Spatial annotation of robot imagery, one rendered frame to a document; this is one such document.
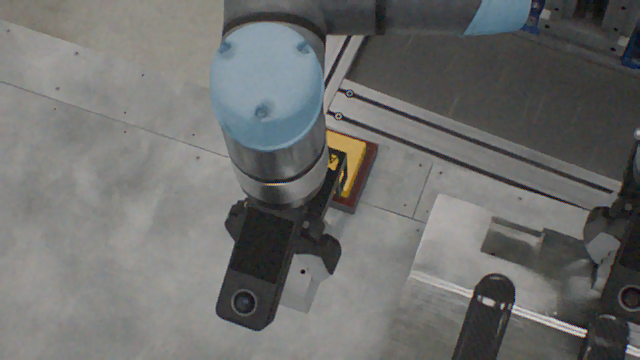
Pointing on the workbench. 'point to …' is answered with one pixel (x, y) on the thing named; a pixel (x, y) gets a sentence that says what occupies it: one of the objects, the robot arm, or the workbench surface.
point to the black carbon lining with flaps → (615, 336)
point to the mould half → (445, 222)
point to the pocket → (512, 242)
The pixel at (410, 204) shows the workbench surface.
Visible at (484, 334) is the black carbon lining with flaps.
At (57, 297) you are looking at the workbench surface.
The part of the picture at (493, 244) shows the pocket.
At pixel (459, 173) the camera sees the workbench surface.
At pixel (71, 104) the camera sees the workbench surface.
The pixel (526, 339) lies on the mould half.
